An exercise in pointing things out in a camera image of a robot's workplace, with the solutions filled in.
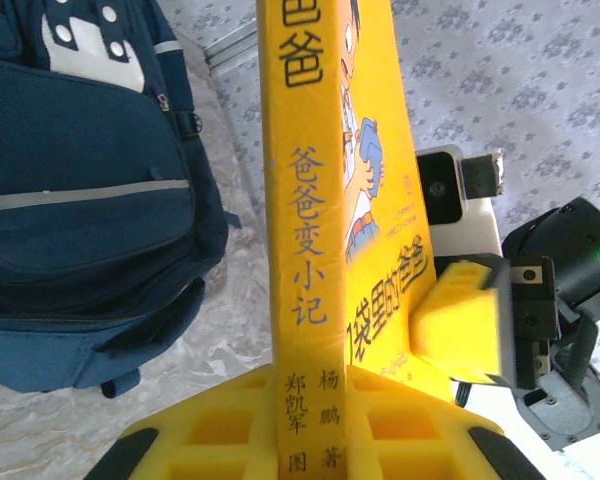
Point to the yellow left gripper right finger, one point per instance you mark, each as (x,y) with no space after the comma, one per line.
(405,435)

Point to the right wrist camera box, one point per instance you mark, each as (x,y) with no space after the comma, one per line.
(440,200)

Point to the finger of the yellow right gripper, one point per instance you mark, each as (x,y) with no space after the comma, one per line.
(460,325)

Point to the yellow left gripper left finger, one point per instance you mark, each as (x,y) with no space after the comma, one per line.
(215,430)

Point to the yellow cartoon cover book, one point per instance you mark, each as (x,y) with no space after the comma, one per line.
(305,200)

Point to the aluminium table side rail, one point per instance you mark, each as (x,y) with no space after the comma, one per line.
(230,50)

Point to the navy blue student backpack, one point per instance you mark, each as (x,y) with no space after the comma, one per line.
(80,150)

